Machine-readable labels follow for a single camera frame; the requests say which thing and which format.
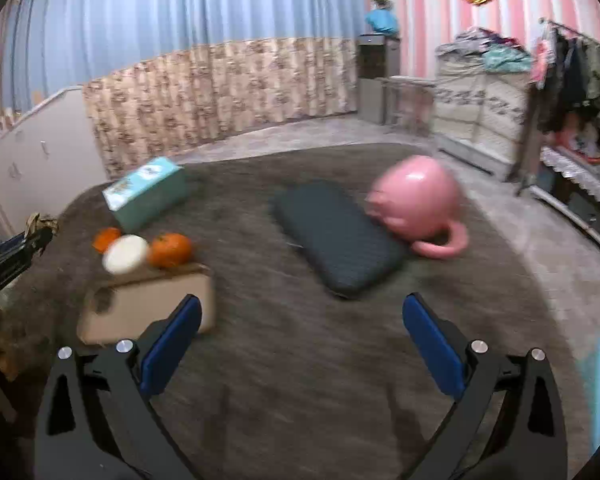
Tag teal cardboard box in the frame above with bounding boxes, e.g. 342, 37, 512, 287
102, 156, 188, 233

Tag black cushion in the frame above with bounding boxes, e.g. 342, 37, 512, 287
269, 180, 412, 301

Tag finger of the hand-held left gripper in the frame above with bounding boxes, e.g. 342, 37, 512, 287
14, 228, 55, 262

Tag pink piggy bank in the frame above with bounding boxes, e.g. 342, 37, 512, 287
365, 155, 470, 260

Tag metal clothes rack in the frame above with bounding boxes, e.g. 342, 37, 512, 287
517, 17, 600, 256

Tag pile of clothes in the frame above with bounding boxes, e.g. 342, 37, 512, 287
436, 27, 533, 73

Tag blue and floral curtain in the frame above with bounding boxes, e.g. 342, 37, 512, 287
0, 0, 368, 178

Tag brown shaggy rug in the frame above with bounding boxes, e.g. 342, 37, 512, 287
0, 142, 596, 480

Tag furniture under patterned cloth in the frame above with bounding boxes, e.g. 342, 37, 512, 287
432, 55, 531, 181

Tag blue covered water bottle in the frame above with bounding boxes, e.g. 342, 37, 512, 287
364, 7, 400, 37

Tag white lace cloth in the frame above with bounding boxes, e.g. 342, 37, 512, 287
540, 146, 600, 196

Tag grey water dispenser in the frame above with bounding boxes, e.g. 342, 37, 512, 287
356, 32, 402, 126

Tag hanging clothes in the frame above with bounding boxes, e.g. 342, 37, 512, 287
527, 25, 600, 136

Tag small white table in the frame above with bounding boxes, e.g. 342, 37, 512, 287
384, 76, 437, 133

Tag orange tangerine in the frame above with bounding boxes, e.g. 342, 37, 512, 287
147, 232, 193, 268
92, 227, 123, 253

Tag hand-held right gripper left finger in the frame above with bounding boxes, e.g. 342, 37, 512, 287
33, 294, 203, 480

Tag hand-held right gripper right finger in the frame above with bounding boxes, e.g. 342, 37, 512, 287
395, 292, 568, 480

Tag white round onion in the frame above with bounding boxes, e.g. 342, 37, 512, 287
102, 235, 150, 275

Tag brown cardboard box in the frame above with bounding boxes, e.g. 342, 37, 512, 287
76, 261, 216, 347

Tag white cabinet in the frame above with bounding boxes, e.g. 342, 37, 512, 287
0, 86, 108, 236

